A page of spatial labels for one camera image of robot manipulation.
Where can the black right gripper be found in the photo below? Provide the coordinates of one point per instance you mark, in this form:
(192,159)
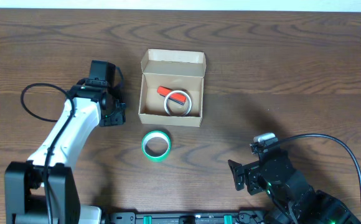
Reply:
(249,175)

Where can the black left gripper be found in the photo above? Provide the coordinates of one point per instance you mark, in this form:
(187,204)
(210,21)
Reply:
(115,114)

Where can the white tape roll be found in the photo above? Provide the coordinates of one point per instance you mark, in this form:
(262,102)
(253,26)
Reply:
(188,98)

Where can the green tape roll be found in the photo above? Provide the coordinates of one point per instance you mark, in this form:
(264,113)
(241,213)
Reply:
(156,146)

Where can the red black stapler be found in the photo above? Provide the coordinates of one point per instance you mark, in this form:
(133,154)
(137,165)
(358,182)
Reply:
(175,97)

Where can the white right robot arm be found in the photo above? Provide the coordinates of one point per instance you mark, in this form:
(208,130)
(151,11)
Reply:
(294,198)

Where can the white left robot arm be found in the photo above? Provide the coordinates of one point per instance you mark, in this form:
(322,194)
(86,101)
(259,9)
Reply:
(42,189)

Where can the open cardboard box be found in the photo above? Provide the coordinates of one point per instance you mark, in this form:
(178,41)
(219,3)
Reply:
(175,70)

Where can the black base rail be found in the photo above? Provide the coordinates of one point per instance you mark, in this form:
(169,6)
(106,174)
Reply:
(244,216)

